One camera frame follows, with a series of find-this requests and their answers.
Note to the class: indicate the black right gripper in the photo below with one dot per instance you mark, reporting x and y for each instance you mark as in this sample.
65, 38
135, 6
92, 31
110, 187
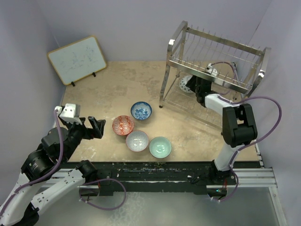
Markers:
191, 83

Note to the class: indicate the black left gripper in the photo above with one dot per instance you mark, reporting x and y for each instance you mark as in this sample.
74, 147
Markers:
97, 125

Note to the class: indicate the dark blue patterned bowl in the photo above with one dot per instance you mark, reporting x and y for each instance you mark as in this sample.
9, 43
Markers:
183, 82

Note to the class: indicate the grey hexagon red-rim bowl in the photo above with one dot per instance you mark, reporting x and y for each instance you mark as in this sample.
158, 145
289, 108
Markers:
137, 141

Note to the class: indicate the mint green bowl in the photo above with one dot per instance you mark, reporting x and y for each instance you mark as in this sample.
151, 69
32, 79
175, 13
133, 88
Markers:
160, 147

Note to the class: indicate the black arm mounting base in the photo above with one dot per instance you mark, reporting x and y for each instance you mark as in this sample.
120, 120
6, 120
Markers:
198, 177

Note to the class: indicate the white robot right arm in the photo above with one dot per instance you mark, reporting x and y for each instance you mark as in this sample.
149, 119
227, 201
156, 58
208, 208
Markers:
238, 123

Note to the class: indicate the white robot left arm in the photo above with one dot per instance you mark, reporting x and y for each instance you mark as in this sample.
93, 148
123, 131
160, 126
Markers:
24, 205

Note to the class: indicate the steel dish rack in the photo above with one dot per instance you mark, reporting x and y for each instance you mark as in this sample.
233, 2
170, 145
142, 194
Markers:
234, 69

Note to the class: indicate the orange patterned bowl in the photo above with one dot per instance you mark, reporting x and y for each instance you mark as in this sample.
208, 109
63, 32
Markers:
123, 125

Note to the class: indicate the blue floral rim bowl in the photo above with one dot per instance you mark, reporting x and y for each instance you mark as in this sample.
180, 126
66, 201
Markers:
141, 110

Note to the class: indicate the yellow framed whiteboard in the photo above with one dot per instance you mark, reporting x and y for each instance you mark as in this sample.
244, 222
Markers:
77, 60

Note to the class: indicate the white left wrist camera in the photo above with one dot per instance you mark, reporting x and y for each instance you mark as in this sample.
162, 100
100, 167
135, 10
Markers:
69, 113

